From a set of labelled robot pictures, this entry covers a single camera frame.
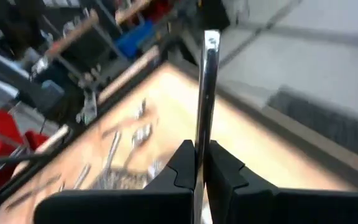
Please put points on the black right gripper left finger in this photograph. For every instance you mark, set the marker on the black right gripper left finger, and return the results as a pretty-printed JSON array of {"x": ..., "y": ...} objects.
[{"x": 120, "y": 208}]

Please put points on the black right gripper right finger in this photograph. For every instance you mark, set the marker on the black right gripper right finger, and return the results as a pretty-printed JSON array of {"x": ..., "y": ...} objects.
[{"x": 275, "y": 208}]

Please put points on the silver spoon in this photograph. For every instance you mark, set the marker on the silver spoon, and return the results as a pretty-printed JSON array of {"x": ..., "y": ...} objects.
[
  {"x": 141, "y": 109},
  {"x": 141, "y": 135}
]

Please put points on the silver table knife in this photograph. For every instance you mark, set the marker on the silver table knife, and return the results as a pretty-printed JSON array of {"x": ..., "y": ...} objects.
[
  {"x": 208, "y": 93},
  {"x": 113, "y": 149},
  {"x": 82, "y": 175}
]

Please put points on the grey mesh silverware basket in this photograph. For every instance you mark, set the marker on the grey mesh silverware basket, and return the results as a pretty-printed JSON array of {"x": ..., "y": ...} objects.
[{"x": 120, "y": 180}]

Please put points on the blue plastic storage bin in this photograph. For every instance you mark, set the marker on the blue plastic storage bin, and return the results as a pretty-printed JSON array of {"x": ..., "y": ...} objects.
[{"x": 135, "y": 40}]

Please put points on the silver mounting bracket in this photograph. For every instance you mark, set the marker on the silver mounting bracket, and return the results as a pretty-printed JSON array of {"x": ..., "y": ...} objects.
[{"x": 87, "y": 107}]

